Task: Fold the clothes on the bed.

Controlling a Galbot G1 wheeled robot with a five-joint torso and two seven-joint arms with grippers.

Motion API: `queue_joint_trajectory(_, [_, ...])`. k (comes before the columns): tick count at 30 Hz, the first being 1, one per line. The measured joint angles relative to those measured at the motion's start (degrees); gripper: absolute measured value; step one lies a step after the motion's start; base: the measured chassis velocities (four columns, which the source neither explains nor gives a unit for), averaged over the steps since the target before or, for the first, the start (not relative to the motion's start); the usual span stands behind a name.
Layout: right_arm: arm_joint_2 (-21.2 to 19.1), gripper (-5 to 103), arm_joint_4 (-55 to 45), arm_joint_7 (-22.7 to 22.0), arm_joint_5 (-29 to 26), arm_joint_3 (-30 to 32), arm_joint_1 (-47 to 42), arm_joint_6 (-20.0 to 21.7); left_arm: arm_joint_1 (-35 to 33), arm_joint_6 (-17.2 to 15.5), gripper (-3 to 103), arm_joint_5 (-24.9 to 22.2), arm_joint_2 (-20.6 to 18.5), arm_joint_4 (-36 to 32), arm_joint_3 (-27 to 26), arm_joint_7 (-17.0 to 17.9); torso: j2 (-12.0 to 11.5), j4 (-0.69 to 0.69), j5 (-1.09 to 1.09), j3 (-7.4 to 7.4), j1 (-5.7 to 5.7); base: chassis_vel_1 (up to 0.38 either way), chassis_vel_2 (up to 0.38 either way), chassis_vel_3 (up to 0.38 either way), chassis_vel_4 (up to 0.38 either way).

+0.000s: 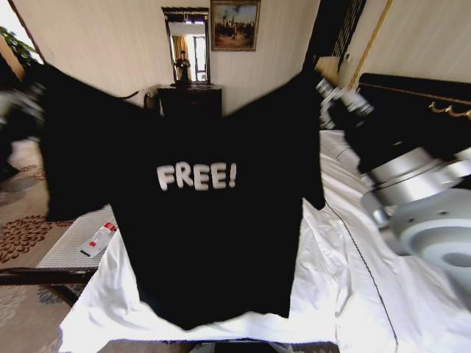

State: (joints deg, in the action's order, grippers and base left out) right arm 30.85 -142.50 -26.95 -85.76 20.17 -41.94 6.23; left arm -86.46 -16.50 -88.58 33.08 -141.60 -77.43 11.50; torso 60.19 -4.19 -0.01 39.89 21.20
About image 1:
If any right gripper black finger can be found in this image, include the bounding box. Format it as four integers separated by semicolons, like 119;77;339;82
315;77;346;103
340;90;375;117

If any white woven bench dark frame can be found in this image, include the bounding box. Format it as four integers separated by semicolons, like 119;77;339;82
0;204;118;306

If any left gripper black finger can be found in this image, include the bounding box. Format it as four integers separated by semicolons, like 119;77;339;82
20;82;47;119

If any dark framed wall mirror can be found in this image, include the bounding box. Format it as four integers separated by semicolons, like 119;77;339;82
160;6;211;88

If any green potted plant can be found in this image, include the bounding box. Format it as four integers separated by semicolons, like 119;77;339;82
0;25;38;63

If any gold framed painting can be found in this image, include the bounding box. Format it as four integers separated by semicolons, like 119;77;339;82
209;0;261;52

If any bed with white sheet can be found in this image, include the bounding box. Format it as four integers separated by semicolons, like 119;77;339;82
58;128;471;353

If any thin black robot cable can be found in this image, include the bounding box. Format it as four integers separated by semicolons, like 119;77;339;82
323;204;400;341

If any robot front shell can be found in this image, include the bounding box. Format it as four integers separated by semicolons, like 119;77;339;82
191;340;277;353

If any black headboard with gold trim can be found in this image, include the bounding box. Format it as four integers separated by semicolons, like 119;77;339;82
358;72;471;159

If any clear bottle with red label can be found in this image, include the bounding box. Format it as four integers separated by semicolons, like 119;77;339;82
79;220;118;258

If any dark wooden cabinet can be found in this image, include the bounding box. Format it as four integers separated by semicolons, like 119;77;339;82
157;83;224;118

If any black T-shirt with FREE print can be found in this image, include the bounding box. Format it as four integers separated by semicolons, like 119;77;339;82
27;62;328;332

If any person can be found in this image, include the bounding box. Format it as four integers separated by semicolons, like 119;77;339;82
174;49;191;82

